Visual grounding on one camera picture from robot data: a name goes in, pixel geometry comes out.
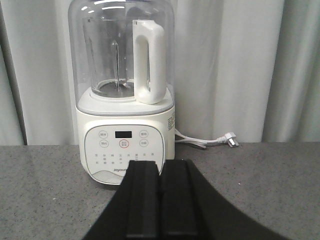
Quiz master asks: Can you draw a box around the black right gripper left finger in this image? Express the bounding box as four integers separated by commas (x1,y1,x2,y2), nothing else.
84,160,160,240

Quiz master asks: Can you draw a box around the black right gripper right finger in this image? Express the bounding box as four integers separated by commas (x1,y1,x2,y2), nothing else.
161,160,284,240

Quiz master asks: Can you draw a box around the grey curtain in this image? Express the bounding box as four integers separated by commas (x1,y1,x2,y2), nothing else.
0,0,320,146

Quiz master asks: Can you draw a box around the white blender with clear jar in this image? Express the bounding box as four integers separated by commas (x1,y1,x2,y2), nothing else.
68,0,175,185

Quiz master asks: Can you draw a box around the white power cord with plug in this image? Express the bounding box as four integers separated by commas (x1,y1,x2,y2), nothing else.
174,128,240,150

